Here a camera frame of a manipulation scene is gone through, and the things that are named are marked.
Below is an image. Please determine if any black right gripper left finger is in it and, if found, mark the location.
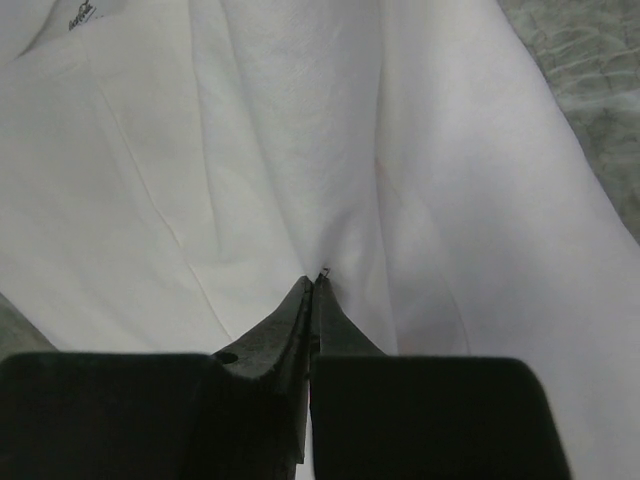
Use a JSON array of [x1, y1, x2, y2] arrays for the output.
[[1, 278, 313, 479]]

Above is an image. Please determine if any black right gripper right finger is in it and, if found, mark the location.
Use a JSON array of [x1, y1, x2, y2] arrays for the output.
[[309, 276, 571, 479]]

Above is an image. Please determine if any white t shirt red print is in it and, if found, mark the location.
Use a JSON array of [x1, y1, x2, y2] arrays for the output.
[[1, 1, 639, 479]]

